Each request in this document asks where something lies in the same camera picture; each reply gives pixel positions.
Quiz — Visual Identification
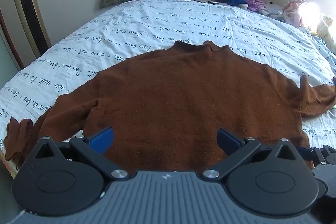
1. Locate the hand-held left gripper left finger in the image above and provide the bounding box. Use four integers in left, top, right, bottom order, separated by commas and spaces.
23, 127, 130, 182

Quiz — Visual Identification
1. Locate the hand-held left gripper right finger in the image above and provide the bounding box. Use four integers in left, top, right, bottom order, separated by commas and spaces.
201, 128, 303, 182

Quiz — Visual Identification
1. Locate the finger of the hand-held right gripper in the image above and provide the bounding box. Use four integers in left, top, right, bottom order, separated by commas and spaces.
299, 145, 336, 170

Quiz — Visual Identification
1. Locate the brown knit sweater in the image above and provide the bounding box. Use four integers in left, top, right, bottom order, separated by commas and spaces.
4, 40, 336, 172

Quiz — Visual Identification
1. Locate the white script-print blanket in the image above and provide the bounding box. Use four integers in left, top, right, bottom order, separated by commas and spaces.
0, 0, 336, 180

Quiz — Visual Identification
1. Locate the light blue sheet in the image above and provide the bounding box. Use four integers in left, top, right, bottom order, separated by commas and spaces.
304, 26, 336, 68

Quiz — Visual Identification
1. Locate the pale yellow plush toy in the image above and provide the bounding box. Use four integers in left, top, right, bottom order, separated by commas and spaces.
316, 15, 336, 52

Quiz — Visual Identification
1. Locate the purple cloth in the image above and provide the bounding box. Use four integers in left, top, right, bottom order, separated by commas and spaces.
240, 0, 268, 12

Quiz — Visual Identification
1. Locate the pink plush toy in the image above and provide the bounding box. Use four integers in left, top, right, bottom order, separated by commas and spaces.
282, 0, 307, 25

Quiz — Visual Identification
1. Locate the gold tower fan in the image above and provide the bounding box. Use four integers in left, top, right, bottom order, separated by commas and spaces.
8, 0, 53, 60

